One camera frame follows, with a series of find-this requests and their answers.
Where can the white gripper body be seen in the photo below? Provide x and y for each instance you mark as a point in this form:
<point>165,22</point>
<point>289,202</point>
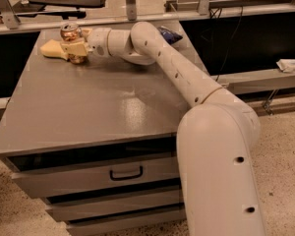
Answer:
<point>98,41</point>

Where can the yellow sponge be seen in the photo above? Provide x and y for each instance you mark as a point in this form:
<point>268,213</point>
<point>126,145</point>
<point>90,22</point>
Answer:
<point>53,49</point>

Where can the white crumpled cloth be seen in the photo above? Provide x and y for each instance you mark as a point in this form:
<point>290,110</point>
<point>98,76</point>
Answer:
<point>286,65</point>

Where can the grey metal railing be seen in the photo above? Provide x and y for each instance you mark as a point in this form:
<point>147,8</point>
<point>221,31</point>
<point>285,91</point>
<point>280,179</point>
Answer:
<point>129,11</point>

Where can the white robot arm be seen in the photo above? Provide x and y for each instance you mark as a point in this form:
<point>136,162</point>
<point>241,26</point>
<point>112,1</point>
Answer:
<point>214,137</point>

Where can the orange soda can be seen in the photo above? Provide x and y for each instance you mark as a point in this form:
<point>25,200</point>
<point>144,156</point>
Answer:
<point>72,32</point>

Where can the black drawer handle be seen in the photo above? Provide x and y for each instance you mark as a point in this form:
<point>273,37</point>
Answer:
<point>126,174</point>

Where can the grey drawer cabinet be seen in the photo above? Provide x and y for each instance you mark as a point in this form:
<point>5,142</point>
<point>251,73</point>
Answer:
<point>66,126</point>

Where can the blue chip bag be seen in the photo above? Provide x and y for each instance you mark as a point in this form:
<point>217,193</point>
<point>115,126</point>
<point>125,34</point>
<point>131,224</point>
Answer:
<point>169,35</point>

